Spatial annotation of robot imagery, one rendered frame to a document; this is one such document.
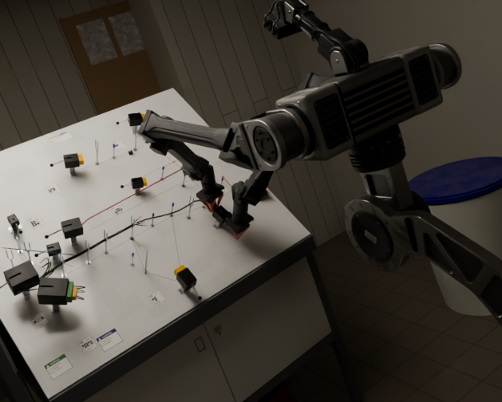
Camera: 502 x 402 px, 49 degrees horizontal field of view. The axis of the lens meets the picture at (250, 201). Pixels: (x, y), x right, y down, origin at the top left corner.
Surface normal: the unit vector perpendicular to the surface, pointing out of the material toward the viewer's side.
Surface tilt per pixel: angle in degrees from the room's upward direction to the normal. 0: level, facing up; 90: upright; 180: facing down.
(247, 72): 90
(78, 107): 90
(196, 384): 90
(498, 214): 94
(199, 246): 48
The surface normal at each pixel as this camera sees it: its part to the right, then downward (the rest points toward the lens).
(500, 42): -0.82, 0.40
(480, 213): -0.07, 0.34
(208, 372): 0.57, 0.01
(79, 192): 0.19, -0.60
